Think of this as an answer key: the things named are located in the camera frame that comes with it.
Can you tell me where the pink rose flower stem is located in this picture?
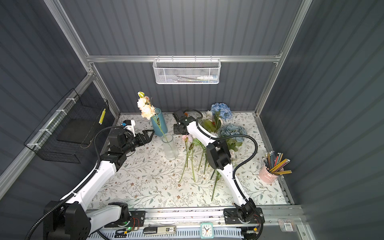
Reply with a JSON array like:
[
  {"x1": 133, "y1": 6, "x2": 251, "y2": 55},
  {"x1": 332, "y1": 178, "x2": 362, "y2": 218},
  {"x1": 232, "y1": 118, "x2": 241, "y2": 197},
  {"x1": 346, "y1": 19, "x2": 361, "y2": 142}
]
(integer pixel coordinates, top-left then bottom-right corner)
[{"x1": 179, "y1": 135, "x2": 196, "y2": 183}]

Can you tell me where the clear ribbed glass vase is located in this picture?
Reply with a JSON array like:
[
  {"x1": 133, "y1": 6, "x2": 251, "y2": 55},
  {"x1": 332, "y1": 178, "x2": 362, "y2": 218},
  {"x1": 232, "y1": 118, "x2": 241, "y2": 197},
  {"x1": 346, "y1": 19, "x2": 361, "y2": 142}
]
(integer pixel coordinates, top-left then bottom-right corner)
[{"x1": 161, "y1": 133, "x2": 179, "y2": 161}]

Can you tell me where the cream rose flower spray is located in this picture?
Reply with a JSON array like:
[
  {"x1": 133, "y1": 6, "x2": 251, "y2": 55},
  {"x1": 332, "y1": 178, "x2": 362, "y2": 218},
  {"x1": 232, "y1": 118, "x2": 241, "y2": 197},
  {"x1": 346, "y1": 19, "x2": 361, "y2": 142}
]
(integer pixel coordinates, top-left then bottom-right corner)
[{"x1": 136, "y1": 91, "x2": 173, "y2": 157}]

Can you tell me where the white flower green bunch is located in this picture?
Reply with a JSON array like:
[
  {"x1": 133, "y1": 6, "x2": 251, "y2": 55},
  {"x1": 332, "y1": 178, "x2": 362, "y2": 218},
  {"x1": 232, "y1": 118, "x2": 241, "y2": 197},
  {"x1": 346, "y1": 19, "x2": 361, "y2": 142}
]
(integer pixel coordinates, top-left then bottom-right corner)
[{"x1": 187, "y1": 109, "x2": 225, "y2": 171}]

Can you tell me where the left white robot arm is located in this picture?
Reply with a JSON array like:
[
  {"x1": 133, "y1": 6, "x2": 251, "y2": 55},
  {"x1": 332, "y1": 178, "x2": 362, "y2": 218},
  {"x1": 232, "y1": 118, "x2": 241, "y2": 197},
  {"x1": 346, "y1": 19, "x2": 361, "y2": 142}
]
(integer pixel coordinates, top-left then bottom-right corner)
[{"x1": 25, "y1": 126, "x2": 155, "y2": 240}]

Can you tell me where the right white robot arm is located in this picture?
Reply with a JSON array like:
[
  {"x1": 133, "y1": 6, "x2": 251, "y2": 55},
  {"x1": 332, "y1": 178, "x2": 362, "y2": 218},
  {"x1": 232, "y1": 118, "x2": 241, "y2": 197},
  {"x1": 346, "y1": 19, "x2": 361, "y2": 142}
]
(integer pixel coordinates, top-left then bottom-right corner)
[{"x1": 173, "y1": 109, "x2": 265, "y2": 226}]

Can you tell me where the teal cylindrical vase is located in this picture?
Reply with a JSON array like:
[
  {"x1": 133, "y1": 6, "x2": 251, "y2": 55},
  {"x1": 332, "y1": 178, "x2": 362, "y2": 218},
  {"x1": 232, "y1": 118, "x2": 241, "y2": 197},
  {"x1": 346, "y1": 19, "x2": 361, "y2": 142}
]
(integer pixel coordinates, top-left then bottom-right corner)
[{"x1": 151, "y1": 108, "x2": 168, "y2": 137}]

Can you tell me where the floral patterned table mat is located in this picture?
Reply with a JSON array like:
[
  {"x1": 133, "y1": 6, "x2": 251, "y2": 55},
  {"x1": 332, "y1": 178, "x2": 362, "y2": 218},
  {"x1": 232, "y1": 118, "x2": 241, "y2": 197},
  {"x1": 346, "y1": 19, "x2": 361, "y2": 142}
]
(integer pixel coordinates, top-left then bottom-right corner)
[{"x1": 89, "y1": 112, "x2": 288, "y2": 210}]

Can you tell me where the dark blue hydrangea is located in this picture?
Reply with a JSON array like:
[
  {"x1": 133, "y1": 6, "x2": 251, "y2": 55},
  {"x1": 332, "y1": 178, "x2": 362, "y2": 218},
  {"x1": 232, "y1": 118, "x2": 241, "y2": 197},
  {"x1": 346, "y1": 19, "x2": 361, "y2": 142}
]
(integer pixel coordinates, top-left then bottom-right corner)
[{"x1": 211, "y1": 103, "x2": 233, "y2": 121}]

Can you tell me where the light blue hydrangea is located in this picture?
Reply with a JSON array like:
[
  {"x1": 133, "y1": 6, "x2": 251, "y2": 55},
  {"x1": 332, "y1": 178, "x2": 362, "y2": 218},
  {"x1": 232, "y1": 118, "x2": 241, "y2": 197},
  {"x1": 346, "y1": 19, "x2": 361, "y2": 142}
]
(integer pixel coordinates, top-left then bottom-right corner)
[{"x1": 219, "y1": 123, "x2": 247, "y2": 152}]

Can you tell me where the lilac pink flower bunch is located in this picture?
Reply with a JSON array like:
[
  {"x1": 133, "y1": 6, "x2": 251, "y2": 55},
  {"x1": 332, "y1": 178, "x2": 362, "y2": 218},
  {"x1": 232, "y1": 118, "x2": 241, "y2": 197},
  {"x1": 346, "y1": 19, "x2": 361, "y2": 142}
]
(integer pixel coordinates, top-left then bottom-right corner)
[{"x1": 211, "y1": 170, "x2": 221, "y2": 201}]

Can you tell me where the pink pencil cup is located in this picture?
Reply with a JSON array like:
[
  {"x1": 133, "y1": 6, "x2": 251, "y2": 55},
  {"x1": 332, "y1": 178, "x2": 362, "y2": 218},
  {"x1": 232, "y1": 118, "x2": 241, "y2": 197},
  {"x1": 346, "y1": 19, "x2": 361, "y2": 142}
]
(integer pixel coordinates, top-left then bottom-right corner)
[{"x1": 259, "y1": 151, "x2": 293, "y2": 185}]

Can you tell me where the small teal alarm clock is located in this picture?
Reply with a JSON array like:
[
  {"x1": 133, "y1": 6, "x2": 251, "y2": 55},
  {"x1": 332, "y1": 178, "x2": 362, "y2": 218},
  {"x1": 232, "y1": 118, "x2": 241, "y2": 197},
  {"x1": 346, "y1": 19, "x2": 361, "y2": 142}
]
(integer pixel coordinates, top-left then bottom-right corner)
[{"x1": 200, "y1": 223, "x2": 214, "y2": 239}]

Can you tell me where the white wire mesh basket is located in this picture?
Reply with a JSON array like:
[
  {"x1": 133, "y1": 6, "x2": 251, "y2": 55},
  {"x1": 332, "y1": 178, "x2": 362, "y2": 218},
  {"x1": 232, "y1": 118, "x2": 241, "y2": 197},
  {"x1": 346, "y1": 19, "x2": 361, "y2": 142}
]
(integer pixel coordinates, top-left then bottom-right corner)
[{"x1": 153, "y1": 59, "x2": 222, "y2": 85}]

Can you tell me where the black wire mesh basket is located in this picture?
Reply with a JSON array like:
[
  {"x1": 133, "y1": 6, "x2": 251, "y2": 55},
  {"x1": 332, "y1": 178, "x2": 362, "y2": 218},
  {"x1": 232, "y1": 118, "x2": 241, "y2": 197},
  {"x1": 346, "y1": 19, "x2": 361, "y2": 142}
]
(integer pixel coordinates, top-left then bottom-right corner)
[{"x1": 24, "y1": 89, "x2": 109, "y2": 164}]

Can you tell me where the silver black device on rail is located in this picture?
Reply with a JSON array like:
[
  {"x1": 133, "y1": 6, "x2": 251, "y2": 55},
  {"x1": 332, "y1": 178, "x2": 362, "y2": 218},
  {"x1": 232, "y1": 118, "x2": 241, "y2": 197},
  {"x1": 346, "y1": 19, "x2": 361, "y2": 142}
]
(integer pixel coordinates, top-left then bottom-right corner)
[{"x1": 143, "y1": 226, "x2": 177, "y2": 236}]

